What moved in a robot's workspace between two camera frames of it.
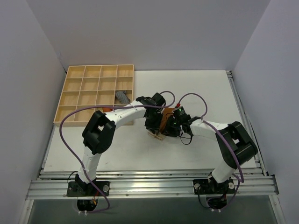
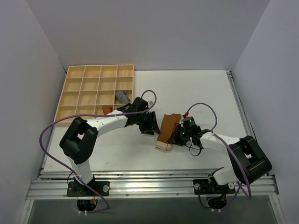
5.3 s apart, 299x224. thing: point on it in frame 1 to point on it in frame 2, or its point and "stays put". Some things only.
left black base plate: [80, 189] stays put
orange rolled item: [107, 109] stays put
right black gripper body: [170, 130] to [180, 134]
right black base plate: [202, 186] stays put
